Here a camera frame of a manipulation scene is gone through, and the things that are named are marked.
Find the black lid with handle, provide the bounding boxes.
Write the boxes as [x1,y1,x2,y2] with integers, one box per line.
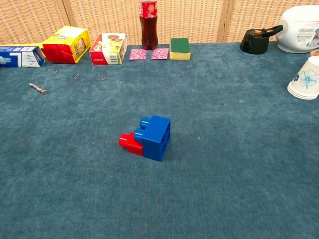
[239,24,284,55]

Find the wicker folding screen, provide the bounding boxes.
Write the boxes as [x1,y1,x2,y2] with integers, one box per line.
[0,0,319,45]

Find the green yellow sponge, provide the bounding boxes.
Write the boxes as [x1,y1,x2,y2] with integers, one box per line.
[169,37,191,61]

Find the red toy brick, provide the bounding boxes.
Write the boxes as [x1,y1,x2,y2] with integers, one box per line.
[118,131,145,157]

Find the white rice cooker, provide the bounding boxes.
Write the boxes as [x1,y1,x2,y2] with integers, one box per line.
[275,5,319,53]

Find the red white cookie box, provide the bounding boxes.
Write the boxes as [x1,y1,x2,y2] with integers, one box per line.
[89,33,128,66]

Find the flower print paper cup stack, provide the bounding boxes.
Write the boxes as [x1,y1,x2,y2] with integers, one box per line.
[287,56,319,101]

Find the dark red drink bottle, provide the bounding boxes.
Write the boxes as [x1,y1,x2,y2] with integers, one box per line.
[139,0,159,50]

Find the pink patterned square coaster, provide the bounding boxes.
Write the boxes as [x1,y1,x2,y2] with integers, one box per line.
[129,48,148,61]
[151,48,170,61]

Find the blue toy brick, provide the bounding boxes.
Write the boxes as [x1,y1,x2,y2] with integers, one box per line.
[134,115,172,162]

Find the crumpled foil wrapper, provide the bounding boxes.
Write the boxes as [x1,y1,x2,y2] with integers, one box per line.
[28,82,48,95]

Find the blue white toothpaste box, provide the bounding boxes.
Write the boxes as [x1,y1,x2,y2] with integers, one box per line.
[0,44,46,68]

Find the yellow red snack bag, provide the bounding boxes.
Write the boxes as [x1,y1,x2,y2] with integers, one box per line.
[41,25,92,64]

